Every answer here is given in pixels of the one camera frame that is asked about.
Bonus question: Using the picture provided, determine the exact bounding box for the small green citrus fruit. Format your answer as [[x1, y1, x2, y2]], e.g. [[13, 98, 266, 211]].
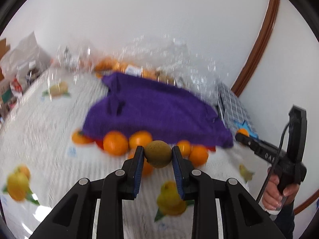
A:
[[144, 140, 172, 168]]

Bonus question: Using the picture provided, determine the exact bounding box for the large orange mandarin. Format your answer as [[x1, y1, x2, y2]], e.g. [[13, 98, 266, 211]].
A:
[[103, 131, 129, 157]]

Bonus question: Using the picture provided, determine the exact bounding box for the person's right hand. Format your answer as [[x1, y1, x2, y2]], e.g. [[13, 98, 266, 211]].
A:
[[262, 173, 299, 210]]

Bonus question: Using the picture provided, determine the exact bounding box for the red tomato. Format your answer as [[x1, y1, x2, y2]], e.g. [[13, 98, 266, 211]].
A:
[[95, 140, 104, 150]]

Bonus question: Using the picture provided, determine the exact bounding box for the purple towel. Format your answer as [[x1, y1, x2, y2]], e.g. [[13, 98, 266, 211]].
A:
[[82, 72, 233, 148]]

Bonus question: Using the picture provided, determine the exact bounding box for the grey checked cushion blue star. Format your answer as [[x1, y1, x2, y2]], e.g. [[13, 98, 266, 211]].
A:
[[216, 82, 258, 139]]

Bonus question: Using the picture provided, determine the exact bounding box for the clear bag of oranges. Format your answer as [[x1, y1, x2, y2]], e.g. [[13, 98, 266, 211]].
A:
[[94, 56, 157, 80]]

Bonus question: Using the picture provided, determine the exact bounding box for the clear plastic bag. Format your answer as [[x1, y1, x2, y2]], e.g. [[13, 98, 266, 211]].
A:
[[119, 35, 235, 105]]

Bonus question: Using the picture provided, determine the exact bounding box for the white plastic bag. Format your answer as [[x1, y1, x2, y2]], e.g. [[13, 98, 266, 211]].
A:
[[1, 32, 51, 98]]

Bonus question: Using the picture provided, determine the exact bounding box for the black cable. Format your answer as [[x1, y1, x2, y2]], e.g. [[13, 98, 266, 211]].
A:
[[256, 121, 291, 204]]

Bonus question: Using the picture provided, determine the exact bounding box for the brown wooden door frame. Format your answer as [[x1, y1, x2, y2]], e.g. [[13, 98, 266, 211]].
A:
[[231, 0, 280, 97]]

